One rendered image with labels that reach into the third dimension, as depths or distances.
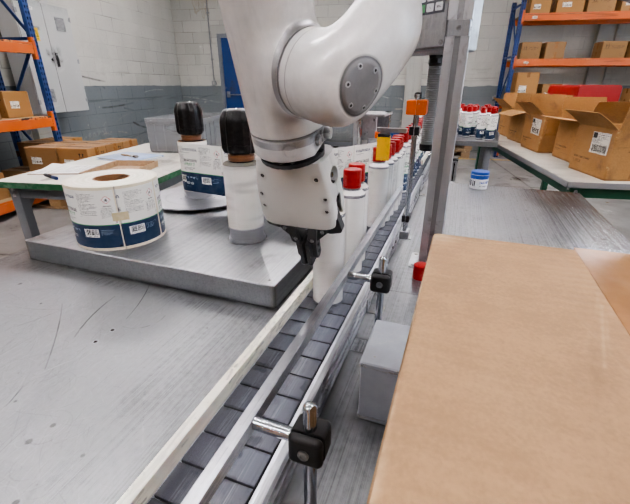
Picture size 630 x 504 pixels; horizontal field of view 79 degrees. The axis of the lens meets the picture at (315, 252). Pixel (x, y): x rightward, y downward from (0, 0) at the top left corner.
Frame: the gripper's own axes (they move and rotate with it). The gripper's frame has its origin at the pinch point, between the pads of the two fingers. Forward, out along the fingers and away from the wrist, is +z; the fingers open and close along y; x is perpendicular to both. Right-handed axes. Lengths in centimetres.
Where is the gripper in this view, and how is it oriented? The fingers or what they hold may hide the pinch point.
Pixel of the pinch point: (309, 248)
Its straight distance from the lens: 54.2
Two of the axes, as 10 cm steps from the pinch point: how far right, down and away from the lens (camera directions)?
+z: 1.2, 7.3, 6.7
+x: -3.2, 6.7, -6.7
